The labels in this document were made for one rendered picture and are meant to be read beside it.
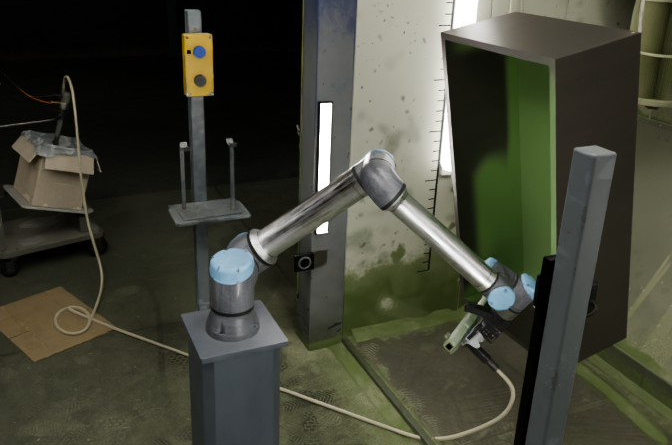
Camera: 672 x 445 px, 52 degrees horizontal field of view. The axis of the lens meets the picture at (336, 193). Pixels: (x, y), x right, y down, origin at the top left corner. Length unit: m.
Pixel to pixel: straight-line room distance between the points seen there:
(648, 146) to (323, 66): 1.85
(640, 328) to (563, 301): 2.33
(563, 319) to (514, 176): 1.82
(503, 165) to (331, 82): 0.82
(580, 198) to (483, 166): 1.74
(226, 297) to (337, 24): 1.28
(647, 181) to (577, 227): 2.69
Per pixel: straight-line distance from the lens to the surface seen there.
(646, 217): 3.78
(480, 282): 2.33
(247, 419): 2.55
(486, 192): 2.96
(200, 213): 3.04
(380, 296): 3.54
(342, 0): 2.98
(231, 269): 2.31
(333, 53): 3.00
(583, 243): 1.20
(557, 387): 1.33
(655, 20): 3.54
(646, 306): 3.59
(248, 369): 2.43
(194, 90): 2.98
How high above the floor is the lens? 1.94
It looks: 20 degrees down
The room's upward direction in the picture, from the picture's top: 2 degrees clockwise
